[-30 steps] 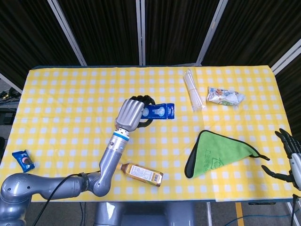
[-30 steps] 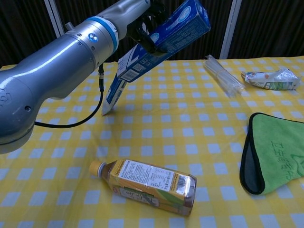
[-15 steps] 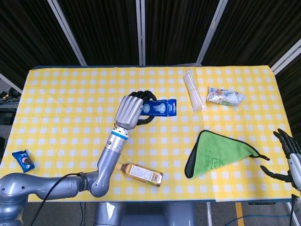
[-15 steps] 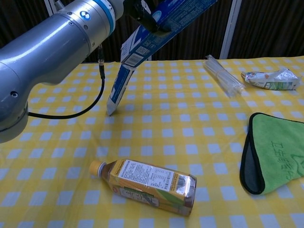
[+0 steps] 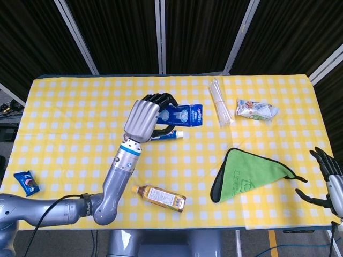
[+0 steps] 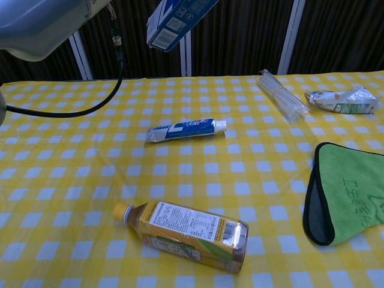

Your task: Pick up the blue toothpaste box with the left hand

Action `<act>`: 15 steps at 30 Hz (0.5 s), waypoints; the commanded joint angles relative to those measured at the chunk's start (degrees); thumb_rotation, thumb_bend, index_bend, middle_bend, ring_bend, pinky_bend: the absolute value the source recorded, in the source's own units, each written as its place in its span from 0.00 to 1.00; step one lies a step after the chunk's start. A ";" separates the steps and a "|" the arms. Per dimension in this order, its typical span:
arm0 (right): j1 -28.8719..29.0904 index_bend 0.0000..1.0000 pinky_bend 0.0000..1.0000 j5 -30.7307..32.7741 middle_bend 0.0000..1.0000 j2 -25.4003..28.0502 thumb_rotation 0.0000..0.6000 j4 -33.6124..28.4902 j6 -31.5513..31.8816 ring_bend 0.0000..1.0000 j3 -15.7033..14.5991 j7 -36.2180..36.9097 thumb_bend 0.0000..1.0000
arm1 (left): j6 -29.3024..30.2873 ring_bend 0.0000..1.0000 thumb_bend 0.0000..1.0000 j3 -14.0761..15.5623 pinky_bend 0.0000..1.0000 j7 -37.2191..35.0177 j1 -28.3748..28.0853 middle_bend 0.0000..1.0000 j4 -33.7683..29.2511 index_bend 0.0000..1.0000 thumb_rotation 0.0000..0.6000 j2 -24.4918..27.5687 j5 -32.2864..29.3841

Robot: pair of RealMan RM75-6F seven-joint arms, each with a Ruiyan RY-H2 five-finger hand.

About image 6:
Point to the blue white toothpaste tube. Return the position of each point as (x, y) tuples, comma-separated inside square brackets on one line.
[(183, 130)]

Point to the blue toothpaste box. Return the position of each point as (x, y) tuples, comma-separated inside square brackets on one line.
[(177, 22)]

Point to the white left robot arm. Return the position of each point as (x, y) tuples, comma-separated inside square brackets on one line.
[(36, 24)]

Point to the yellow-capped tea bottle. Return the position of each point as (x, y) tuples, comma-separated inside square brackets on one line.
[(192, 234)]

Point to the clear bundle of straws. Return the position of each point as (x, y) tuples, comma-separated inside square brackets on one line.
[(282, 96)]

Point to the yellow white checked tablecloth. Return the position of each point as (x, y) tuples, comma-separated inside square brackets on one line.
[(90, 195)]

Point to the dark pleated curtain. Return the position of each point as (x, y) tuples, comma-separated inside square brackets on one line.
[(246, 36)]

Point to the crumpled white snack wrapper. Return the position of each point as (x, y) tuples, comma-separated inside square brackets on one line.
[(345, 100)]

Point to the green microfibre cloth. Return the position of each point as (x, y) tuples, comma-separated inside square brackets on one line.
[(351, 192)]

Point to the white screen frame post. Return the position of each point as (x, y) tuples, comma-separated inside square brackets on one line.
[(82, 60), (185, 57), (289, 37)]

